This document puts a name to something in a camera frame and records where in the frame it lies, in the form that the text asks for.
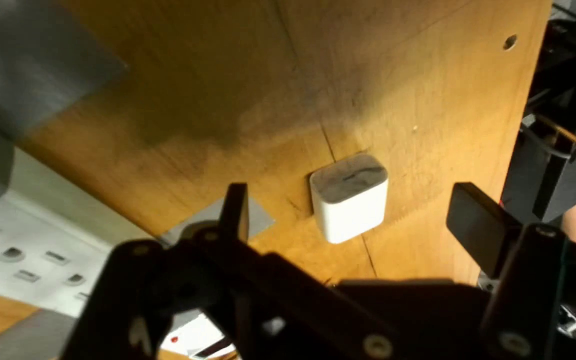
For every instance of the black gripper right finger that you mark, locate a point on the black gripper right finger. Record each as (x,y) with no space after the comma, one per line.
(480,226)

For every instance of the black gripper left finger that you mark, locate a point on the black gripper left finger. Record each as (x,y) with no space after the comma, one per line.
(232,212)

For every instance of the white charger head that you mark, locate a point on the white charger head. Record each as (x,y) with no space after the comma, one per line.
(350,212)

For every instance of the white power strip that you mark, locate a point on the white power strip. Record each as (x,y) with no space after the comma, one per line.
(35,226)

